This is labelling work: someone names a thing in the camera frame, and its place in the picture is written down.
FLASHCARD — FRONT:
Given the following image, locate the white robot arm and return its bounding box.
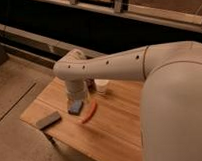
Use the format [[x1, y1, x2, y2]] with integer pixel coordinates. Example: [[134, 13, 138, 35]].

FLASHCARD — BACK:
[[53, 41, 202, 161]]

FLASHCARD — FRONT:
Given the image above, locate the dark red bowl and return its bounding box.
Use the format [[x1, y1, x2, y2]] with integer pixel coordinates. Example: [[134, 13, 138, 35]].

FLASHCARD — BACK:
[[86, 78, 96, 92]]

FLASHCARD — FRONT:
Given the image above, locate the wooden table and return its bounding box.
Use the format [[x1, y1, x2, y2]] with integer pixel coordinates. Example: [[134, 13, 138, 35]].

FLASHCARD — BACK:
[[21, 78, 143, 161]]

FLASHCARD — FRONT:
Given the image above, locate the blue sponge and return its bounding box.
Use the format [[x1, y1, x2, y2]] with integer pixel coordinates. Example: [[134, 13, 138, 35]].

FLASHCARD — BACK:
[[68, 100, 83, 115]]

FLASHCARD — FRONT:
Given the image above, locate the white grey sponge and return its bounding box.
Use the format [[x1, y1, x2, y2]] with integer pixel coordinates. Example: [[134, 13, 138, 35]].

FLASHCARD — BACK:
[[36, 112, 61, 129]]

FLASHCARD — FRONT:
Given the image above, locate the white cup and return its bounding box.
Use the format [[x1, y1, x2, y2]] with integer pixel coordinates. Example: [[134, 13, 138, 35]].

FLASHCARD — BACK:
[[95, 79, 110, 94]]

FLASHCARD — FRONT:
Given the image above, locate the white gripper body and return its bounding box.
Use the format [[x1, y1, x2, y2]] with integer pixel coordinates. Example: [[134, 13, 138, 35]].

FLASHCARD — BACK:
[[66, 80, 88, 110]]

